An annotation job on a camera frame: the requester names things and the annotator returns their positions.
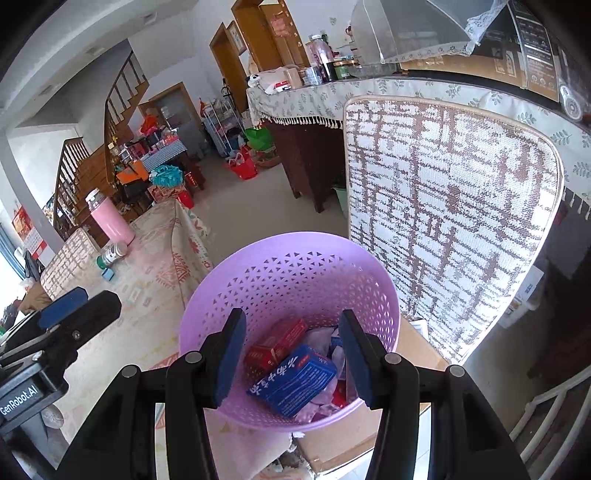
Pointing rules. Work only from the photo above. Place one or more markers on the white metal frame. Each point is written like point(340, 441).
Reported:
point(545, 415)

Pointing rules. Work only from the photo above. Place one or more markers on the green bag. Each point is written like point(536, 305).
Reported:
point(258, 138)

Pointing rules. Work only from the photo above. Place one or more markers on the dark wooden sideboard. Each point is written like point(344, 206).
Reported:
point(304, 157)

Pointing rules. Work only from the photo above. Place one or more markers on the torn blue carton box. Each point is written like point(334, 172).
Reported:
point(295, 378)

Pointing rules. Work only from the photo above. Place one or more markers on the sideboard with leaf cloth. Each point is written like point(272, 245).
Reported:
point(314, 99)

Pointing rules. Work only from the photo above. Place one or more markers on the red plastic bag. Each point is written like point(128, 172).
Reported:
point(340, 394)

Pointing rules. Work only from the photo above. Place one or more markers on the plastic bottle with dark liquid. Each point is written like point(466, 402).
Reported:
point(323, 57)

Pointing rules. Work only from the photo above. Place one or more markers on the metal storage rack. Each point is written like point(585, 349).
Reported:
point(221, 129)

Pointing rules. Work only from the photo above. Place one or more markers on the pale green plastic bin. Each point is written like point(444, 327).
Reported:
point(341, 201)

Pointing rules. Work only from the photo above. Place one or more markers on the green capped spice bottle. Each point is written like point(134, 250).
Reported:
point(111, 254)

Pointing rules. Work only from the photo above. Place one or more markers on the red wall calendar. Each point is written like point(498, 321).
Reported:
point(30, 230)

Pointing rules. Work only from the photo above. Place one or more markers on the orange bag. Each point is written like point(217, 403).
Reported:
point(133, 173)

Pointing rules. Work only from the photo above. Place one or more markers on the large red carton box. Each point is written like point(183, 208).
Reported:
point(277, 344)

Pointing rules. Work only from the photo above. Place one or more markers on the clear plastic bag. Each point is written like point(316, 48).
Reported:
point(318, 341)

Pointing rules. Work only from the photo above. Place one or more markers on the checked cloth table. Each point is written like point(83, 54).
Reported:
point(164, 154)

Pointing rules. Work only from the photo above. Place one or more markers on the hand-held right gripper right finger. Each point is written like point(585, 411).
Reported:
point(358, 360)

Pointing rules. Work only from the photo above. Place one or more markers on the framed picture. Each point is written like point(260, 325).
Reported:
point(235, 38)

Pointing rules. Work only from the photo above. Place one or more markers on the cardboard box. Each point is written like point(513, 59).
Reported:
point(415, 350)

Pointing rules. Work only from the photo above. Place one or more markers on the plush toy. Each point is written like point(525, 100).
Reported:
point(256, 81)

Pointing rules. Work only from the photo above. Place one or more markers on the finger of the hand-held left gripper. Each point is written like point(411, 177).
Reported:
point(62, 308)
point(97, 311)

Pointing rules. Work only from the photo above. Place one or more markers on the patterned fabric chair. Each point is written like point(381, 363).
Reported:
point(69, 263)
point(443, 221)

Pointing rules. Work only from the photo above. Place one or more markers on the teal cloth bundle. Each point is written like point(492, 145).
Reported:
point(165, 176)

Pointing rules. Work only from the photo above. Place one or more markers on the wooden door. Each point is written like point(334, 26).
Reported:
point(272, 32)
point(231, 69)

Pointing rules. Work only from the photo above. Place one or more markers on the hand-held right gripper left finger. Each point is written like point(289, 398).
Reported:
point(231, 355)

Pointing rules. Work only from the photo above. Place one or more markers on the pink thermos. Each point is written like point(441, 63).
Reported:
point(111, 219)

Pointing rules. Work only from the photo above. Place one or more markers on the wooden staircase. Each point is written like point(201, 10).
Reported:
point(97, 170)

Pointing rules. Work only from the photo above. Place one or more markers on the white carton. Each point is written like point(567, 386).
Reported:
point(524, 295)

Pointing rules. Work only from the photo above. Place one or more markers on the purple perforated plastic basket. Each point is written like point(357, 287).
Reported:
point(286, 277)

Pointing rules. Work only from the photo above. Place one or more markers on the mesh food cover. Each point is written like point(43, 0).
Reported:
point(415, 27)

